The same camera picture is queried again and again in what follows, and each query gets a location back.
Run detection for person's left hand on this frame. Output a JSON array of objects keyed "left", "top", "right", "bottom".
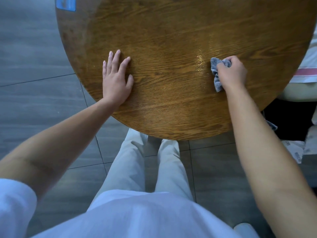
[{"left": 102, "top": 49, "right": 134, "bottom": 106}]

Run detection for person's right forearm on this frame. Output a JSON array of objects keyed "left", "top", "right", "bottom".
[{"left": 224, "top": 83, "right": 317, "bottom": 238}]

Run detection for white pink striped garment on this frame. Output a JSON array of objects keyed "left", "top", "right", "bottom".
[{"left": 289, "top": 32, "right": 317, "bottom": 84}]

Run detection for blue sticker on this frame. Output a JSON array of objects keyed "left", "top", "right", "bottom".
[{"left": 56, "top": 0, "right": 76, "bottom": 12}]

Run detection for beige seat cushion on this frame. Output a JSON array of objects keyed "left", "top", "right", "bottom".
[{"left": 277, "top": 81, "right": 317, "bottom": 102}]

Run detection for person's right hand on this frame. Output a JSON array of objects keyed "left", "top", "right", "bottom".
[{"left": 216, "top": 56, "right": 248, "bottom": 91}]

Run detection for white printed box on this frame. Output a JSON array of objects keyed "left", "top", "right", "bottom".
[{"left": 281, "top": 140, "right": 305, "bottom": 164}]

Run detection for person's left forearm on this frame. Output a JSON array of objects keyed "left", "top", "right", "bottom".
[{"left": 0, "top": 98, "right": 122, "bottom": 204}]

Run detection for grey cleaning cloth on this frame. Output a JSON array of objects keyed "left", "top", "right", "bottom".
[{"left": 210, "top": 57, "right": 232, "bottom": 93}]

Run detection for white shirt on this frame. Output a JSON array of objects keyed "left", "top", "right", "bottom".
[{"left": 0, "top": 178, "right": 259, "bottom": 238}]

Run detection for light grey trousers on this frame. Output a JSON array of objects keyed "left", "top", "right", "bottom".
[{"left": 93, "top": 128, "right": 194, "bottom": 209}]

